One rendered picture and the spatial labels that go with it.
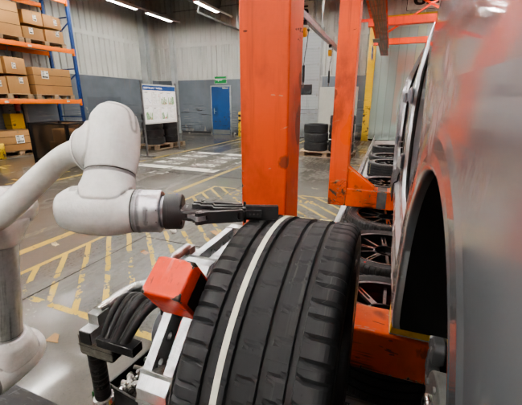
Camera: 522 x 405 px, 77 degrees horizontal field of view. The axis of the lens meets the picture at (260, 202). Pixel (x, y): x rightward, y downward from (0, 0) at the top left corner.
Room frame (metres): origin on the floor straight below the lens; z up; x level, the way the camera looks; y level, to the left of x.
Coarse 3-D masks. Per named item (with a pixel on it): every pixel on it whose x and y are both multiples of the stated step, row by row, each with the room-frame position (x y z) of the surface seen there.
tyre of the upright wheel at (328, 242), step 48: (240, 240) 0.57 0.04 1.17; (288, 240) 0.56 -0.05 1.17; (336, 240) 0.56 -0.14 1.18; (288, 288) 0.46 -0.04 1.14; (336, 288) 0.45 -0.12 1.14; (192, 336) 0.43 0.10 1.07; (240, 336) 0.42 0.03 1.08; (288, 336) 0.40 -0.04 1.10; (336, 336) 0.39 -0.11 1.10; (192, 384) 0.39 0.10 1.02; (240, 384) 0.37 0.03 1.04; (288, 384) 0.36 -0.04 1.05
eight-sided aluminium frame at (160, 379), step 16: (224, 240) 0.72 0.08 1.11; (192, 256) 0.60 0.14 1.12; (208, 256) 0.64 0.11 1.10; (208, 272) 0.56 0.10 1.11; (176, 320) 0.52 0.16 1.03; (160, 336) 0.49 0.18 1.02; (176, 336) 0.48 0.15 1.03; (160, 352) 0.48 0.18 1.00; (176, 352) 0.46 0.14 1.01; (144, 368) 0.46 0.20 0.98; (160, 368) 0.46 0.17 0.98; (176, 368) 0.45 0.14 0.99; (144, 384) 0.44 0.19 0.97; (160, 384) 0.43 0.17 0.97; (144, 400) 0.43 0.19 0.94; (160, 400) 0.42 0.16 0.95
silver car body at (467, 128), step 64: (448, 0) 0.68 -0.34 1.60; (512, 0) 0.26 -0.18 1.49; (448, 64) 0.51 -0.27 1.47; (512, 64) 0.23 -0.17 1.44; (448, 128) 0.43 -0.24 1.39; (512, 128) 0.21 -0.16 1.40; (448, 192) 0.36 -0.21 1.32; (512, 192) 0.19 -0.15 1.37; (448, 256) 0.31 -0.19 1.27; (512, 256) 0.17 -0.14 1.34; (448, 320) 0.27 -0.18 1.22; (512, 320) 0.15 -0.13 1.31; (448, 384) 0.23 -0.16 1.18; (512, 384) 0.13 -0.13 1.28
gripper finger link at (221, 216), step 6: (222, 210) 0.63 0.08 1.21; (228, 210) 0.63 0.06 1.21; (234, 210) 0.63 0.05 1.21; (240, 210) 0.63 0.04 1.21; (198, 216) 0.59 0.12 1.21; (210, 216) 0.61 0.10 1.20; (216, 216) 0.61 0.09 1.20; (222, 216) 0.61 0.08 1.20; (228, 216) 0.62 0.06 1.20; (234, 216) 0.62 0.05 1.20; (198, 222) 0.59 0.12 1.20; (204, 222) 0.60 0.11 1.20; (210, 222) 0.61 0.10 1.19; (216, 222) 0.61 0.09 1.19; (222, 222) 0.61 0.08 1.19; (228, 222) 0.62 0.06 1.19; (234, 222) 0.62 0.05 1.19; (240, 222) 0.63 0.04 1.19
